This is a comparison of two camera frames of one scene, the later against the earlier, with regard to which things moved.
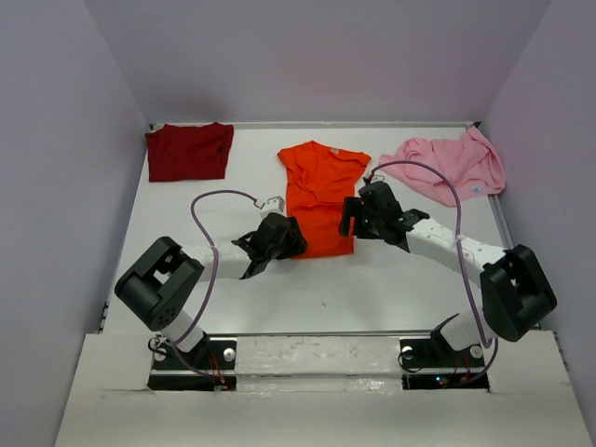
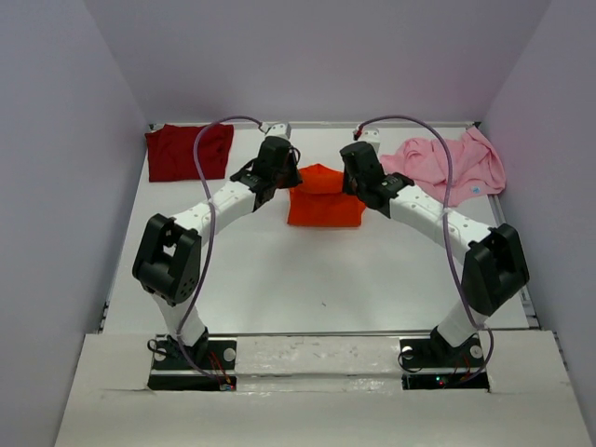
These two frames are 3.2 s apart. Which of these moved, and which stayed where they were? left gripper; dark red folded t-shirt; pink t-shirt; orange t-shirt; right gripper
Moved: orange t-shirt; right gripper; left gripper
Stayed: pink t-shirt; dark red folded t-shirt
